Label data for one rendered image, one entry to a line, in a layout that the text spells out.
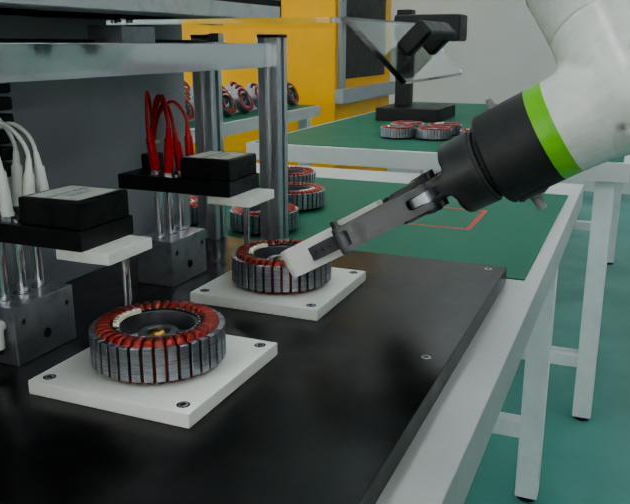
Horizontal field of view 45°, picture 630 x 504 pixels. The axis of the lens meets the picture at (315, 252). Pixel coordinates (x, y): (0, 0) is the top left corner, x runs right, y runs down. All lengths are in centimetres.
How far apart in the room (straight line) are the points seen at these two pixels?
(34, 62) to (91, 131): 31
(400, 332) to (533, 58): 518
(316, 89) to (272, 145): 329
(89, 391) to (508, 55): 542
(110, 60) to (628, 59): 45
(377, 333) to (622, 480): 142
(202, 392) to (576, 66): 42
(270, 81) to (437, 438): 57
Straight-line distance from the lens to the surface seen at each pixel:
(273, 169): 103
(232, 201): 83
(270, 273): 80
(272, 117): 102
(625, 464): 217
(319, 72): 430
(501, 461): 209
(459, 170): 73
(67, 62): 69
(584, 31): 72
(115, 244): 65
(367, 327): 76
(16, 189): 73
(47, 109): 90
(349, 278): 87
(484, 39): 592
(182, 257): 90
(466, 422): 64
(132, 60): 76
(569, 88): 71
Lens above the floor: 104
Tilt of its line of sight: 15 degrees down
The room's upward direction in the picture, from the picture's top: straight up
